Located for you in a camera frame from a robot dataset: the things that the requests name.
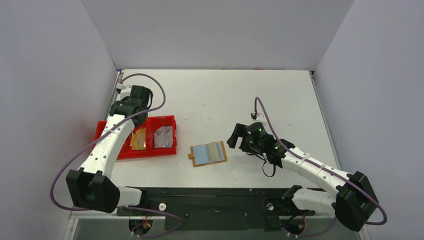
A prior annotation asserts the purple cable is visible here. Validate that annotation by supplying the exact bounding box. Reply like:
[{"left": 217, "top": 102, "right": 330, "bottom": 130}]
[
  {"left": 49, "top": 73, "right": 184, "bottom": 239},
  {"left": 253, "top": 96, "right": 388, "bottom": 227}
]

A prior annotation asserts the yellow leather card holder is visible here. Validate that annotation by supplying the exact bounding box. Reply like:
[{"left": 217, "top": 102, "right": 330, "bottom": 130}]
[{"left": 188, "top": 141, "right": 228, "bottom": 168}]

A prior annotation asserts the silver card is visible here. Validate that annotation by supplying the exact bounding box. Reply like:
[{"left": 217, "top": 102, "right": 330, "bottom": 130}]
[{"left": 153, "top": 126, "right": 174, "bottom": 149}]

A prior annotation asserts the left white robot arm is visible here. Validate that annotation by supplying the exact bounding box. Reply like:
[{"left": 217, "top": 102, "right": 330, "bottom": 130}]
[{"left": 66, "top": 85, "right": 153, "bottom": 215}]

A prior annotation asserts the gold card with stripe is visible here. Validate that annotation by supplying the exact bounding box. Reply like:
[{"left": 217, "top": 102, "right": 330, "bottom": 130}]
[{"left": 208, "top": 142, "right": 225, "bottom": 163}]

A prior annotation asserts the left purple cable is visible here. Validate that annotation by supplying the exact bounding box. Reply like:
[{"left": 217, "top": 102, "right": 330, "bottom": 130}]
[{"left": 49, "top": 73, "right": 184, "bottom": 239}]

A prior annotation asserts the red plastic tray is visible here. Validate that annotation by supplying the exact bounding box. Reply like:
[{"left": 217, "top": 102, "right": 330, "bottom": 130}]
[{"left": 90, "top": 115, "right": 177, "bottom": 160}]

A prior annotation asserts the gold black card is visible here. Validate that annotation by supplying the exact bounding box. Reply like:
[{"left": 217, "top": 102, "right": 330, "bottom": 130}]
[{"left": 130, "top": 128, "right": 146, "bottom": 151}]

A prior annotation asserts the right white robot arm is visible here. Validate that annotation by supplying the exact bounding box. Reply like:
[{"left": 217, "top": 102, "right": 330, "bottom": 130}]
[{"left": 226, "top": 122, "right": 379, "bottom": 232}]

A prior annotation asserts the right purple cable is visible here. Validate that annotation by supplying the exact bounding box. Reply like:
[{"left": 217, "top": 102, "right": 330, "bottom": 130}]
[{"left": 253, "top": 96, "right": 388, "bottom": 227}]

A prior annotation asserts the aluminium rail frame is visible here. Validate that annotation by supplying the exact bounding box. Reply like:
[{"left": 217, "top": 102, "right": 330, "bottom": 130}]
[{"left": 67, "top": 195, "right": 368, "bottom": 220}]

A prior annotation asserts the black looped cable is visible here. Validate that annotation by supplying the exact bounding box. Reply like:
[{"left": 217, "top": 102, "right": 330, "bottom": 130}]
[{"left": 261, "top": 155, "right": 277, "bottom": 178}]

